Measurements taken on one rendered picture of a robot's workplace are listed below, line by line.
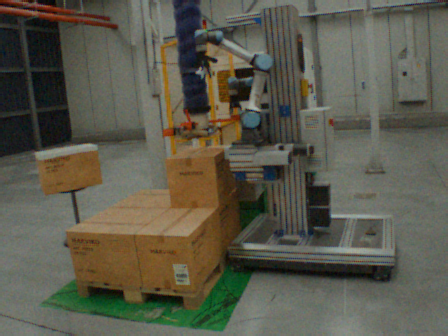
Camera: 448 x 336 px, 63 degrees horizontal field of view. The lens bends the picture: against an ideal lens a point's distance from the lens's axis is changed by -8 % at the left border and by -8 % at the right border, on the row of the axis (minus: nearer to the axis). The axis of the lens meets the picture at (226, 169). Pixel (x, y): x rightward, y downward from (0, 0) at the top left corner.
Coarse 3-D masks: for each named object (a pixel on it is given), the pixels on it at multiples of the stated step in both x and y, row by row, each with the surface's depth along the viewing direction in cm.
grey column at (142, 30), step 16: (144, 0) 430; (144, 16) 431; (144, 32) 434; (144, 48) 439; (144, 64) 444; (144, 80) 448; (144, 96) 452; (144, 112) 456; (160, 128) 466; (160, 144) 465; (160, 160) 464; (160, 176) 468
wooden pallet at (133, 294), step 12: (228, 252) 347; (216, 264) 298; (228, 264) 326; (216, 276) 302; (84, 288) 286; (96, 288) 295; (120, 288) 275; (132, 288) 271; (144, 288) 268; (156, 288) 268; (204, 288) 284; (132, 300) 274; (144, 300) 274; (192, 300) 258
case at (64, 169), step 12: (84, 144) 414; (36, 156) 380; (48, 156) 366; (60, 156) 372; (72, 156) 378; (84, 156) 384; (96, 156) 391; (48, 168) 367; (60, 168) 373; (72, 168) 379; (84, 168) 386; (96, 168) 392; (48, 180) 368; (60, 180) 375; (72, 180) 381; (84, 180) 387; (96, 180) 394; (48, 192) 370
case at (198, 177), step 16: (176, 160) 305; (192, 160) 302; (208, 160) 299; (224, 160) 328; (176, 176) 308; (192, 176) 305; (208, 176) 302; (224, 176) 326; (176, 192) 311; (192, 192) 308; (208, 192) 305; (224, 192) 323
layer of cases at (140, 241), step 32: (160, 192) 371; (96, 224) 288; (128, 224) 282; (160, 224) 277; (192, 224) 271; (224, 224) 321; (96, 256) 275; (128, 256) 266; (160, 256) 258; (192, 256) 255; (160, 288) 264; (192, 288) 256
